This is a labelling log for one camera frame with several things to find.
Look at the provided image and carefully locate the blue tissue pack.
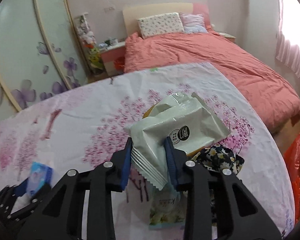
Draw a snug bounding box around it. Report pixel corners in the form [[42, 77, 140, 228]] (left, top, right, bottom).
[[26, 162, 53, 197]]

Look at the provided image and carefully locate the black floral scrunchie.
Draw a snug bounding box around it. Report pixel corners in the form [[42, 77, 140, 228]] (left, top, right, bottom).
[[191, 144, 245, 175]]

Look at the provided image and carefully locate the floral hand cream tube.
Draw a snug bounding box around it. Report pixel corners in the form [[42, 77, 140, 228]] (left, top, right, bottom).
[[149, 183, 187, 230]]

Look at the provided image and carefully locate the pink left nightstand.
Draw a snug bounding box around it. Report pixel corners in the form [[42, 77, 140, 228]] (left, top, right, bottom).
[[101, 41, 126, 77]]

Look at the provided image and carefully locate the pink nightstand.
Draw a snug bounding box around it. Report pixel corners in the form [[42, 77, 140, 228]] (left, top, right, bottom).
[[101, 41, 126, 77], [218, 32, 236, 43]]

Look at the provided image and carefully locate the green frog plush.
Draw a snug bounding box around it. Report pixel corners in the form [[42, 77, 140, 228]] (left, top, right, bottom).
[[88, 48, 104, 75]]

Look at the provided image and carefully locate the plush toy display tube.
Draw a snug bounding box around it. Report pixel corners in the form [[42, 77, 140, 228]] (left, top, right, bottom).
[[75, 12, 100, 75]]

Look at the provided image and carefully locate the coral red bed duvet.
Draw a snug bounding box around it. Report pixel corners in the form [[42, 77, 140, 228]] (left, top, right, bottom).
[[124, 31, 300, 132]]

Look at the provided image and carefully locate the floral white pillow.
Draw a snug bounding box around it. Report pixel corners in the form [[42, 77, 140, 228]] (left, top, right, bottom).
[[138, 12, 184, 39]]

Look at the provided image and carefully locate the pink striped pillow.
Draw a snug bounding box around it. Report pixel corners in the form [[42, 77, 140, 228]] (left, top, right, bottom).
[[179, 12, 208, 34]]

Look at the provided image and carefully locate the pink right nightstand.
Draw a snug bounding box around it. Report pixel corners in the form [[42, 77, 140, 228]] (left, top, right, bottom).
[[218, 32, 236, 43]]

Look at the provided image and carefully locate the beige pink headboard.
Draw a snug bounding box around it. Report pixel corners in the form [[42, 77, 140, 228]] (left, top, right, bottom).
[[122, 2, 211, 36]]

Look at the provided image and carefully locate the floral sliding wardrobe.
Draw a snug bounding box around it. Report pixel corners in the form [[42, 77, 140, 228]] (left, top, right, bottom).
[[0, 0, 88, 122]]

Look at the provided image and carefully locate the pink window curtain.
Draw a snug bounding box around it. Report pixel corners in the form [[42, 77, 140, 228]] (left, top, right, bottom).
[[276, 0, 300, 79]]

